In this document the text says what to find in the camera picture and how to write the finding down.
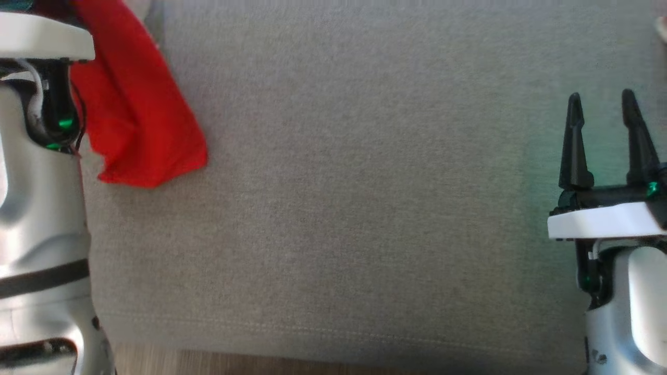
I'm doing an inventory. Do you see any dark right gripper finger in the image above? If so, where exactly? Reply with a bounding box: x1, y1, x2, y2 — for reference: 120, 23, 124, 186
559, 93, 595, 191
621, 89, 661, 186

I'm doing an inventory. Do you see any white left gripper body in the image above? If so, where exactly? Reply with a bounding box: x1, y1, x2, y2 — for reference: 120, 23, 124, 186
0, 11, 96, 156

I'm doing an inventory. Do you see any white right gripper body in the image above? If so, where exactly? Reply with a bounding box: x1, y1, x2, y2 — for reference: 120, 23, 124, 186
547, 162, 667, 308

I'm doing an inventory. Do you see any red jersey with white sleeves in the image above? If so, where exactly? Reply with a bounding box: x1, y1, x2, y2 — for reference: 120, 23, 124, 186
34, 0, 209, 189

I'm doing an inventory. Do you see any grey sofa seat cushion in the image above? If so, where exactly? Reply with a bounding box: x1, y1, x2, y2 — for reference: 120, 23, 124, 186
78, 0, 667, 373

